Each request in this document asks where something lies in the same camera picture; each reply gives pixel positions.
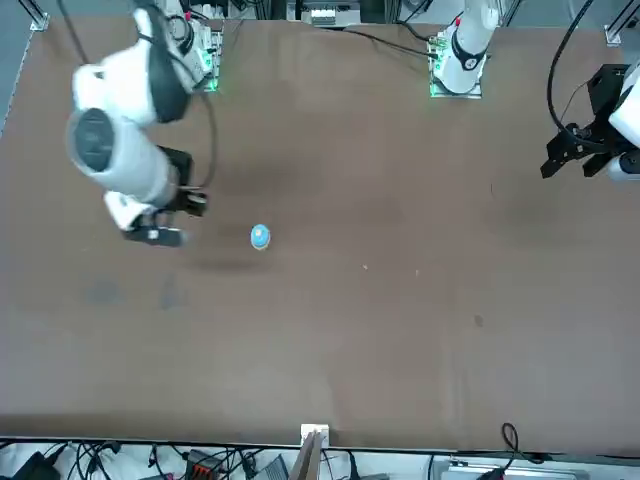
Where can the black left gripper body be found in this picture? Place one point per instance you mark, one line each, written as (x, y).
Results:
(605, 92)

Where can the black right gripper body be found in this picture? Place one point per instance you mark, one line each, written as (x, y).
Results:
(180, 167)

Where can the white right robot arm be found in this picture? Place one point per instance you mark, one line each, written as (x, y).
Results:
(125, 160)

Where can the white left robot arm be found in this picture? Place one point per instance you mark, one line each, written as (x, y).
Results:
(470, 45)

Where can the white power strip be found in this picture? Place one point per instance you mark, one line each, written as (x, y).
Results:
(325, 16)

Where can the black orange power connector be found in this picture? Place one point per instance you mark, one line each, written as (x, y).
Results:
(200, 465)

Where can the grey ribbed power adapter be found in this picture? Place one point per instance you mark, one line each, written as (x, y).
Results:
(272, 469)

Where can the black power adapter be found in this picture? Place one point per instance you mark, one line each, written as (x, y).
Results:
(32, 467)

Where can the silver metal box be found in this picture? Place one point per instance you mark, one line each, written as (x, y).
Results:
(465, 470)

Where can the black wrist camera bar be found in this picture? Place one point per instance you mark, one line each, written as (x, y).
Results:
(165, 237)

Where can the aluminium corner bracket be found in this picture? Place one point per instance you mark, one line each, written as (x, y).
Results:
(615, 32)
(40, 22)

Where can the white post foot bracket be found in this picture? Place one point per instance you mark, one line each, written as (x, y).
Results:
(325, 434)

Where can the aluminium camera post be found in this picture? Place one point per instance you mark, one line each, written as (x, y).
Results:
(307, 460)

